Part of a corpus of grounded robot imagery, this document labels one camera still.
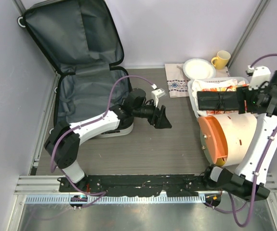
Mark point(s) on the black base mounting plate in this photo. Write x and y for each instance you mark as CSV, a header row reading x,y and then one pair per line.
x,y
175,185

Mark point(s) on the white round plate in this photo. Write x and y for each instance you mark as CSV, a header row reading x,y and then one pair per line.
x,y
197,68

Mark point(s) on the aluminium rail frame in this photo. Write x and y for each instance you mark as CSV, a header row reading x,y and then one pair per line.
x,y
44,184

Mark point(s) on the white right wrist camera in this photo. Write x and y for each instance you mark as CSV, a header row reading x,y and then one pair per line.
x,y
259,75

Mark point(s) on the white slotted cable duct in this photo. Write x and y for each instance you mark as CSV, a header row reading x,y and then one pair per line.
x,y
70,199

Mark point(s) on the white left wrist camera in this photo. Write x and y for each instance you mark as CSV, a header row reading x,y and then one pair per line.
x,y
156,95

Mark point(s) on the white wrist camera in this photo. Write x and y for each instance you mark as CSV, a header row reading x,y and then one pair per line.
x,y
156,95
259,75

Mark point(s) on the white cylindrical bin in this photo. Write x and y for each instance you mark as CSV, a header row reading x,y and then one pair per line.
x,y
226,137

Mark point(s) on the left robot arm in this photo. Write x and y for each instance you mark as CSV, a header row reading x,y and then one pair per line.
x,y
64,141

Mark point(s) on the black white space suitcase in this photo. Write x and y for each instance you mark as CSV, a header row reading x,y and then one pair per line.
x,y
80,40

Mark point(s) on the white plastic mesh basket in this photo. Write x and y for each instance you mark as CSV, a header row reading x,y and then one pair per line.
x,y
241,82

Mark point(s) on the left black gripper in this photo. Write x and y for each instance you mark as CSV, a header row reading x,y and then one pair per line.
x,y
158,119

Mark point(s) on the orange floral cloth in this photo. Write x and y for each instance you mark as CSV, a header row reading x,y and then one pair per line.
x,y
219,100

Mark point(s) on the patterned cloth napkin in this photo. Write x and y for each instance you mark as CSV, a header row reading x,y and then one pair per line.
x,y
176,80

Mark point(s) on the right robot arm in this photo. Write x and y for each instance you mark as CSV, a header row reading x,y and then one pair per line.
x,y
248,180

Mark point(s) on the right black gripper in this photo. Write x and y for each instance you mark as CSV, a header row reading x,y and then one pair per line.
x,y
244,93

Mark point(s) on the yellow mug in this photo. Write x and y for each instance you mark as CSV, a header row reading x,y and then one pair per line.
x,y
221,59

